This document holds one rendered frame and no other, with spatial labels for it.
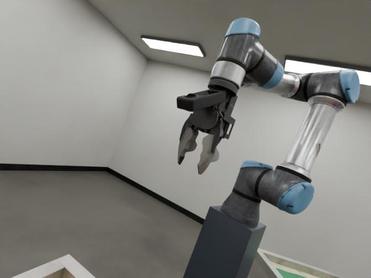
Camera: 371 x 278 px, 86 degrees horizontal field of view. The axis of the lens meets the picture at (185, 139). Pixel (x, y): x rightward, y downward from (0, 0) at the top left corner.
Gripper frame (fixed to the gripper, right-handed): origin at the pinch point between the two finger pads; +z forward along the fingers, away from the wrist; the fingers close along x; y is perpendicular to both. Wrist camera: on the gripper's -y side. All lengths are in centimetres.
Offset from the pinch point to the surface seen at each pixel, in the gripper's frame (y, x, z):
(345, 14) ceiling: 165, 12, -163
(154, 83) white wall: 266, 371, -109
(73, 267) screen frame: -6.0, 18.9, 37.1
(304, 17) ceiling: 164, 46, -163
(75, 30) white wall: 74, 363, -112
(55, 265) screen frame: -9.7, 21.2, 37.0
